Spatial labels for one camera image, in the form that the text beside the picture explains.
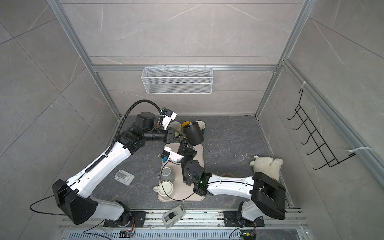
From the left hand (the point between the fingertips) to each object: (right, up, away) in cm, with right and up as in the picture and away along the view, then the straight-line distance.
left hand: (183, 131), depth 69 cm
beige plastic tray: (-2, -35, +15) cm, 38 cm away
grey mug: (-10, -23, +11) cm, 27 cm away
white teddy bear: (+47, -20, +14) cm, 53 cm away
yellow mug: (-1, +5, +34) cm, 35 cm away
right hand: (+2, -3, +2) cm, 4 cm away
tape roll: (+25, -26, +19) cm, 41 cm away
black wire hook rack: (+60, +12, +7) cm, 61 cm away
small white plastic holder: (-36, -27, +17) cm, 48 cm away
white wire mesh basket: (-7, +35, +32) cm, 48 cm away
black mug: (+4, -1, 0) cm, 4 cm away
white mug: (-9, -30, +11) cm, 34 cm away
